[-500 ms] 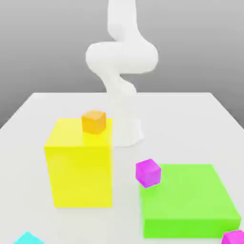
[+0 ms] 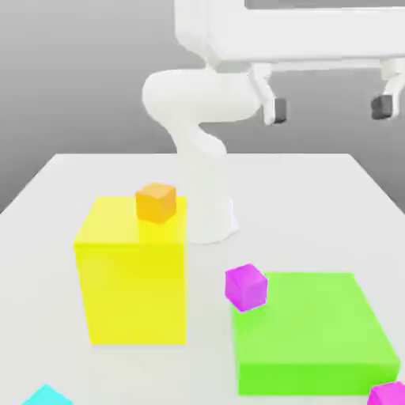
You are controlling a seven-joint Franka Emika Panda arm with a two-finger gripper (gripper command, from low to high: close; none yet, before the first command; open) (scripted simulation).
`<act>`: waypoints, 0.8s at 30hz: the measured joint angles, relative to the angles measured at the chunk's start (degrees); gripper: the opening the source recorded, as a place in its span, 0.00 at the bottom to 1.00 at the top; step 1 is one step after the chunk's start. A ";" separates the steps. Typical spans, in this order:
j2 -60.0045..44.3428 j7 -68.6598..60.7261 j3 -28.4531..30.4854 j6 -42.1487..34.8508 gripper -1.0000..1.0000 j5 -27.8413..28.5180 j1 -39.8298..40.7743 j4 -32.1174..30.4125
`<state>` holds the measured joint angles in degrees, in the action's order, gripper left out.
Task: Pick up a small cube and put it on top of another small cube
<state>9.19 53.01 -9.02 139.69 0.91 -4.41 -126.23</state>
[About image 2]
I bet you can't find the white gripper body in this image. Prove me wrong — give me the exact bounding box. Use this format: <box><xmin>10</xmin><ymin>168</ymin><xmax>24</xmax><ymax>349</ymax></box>
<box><xmin>206</xmin><ymin>0</ymin><xmax>405</xmax><ymax>71</ymax></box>

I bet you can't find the small orange cube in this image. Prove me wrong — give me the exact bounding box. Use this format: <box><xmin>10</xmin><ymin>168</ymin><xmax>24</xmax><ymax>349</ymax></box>
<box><xmin>134</xmin><ymin>182</ymin><xmax>177</xmax><ymax>225</ymax></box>

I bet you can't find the small magenta cube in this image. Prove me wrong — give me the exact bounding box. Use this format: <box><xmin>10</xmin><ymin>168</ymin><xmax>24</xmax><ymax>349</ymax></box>
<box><xmin>224</xmin><ymin>263</ymin><xmax>269</xmax><ymax>314</ymax></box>
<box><xmin>366</xmin><ymin>380</ymin><xmax>405</xmax><ymax>405</ymax></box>

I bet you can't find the small cyan cube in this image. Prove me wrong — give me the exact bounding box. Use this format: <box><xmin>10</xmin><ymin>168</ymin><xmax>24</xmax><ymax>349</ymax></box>
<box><xmin>21</xmin><ymin>383</ymin><xmax>74</xmax><ymax>405</ymax></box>

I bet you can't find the large yellow box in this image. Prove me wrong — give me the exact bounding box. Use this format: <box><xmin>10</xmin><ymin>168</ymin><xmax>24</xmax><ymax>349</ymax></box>
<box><xmin>73</xmin><ymin>195</ymin><xmax>188</xmax><ymax>346</ymax></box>

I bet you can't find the large green box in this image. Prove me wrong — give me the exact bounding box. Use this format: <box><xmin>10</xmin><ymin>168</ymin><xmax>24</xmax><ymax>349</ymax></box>
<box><xmin>229</xmin><ymin>271</ymin><xmax>402</xmax><ymax>397</ymax></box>

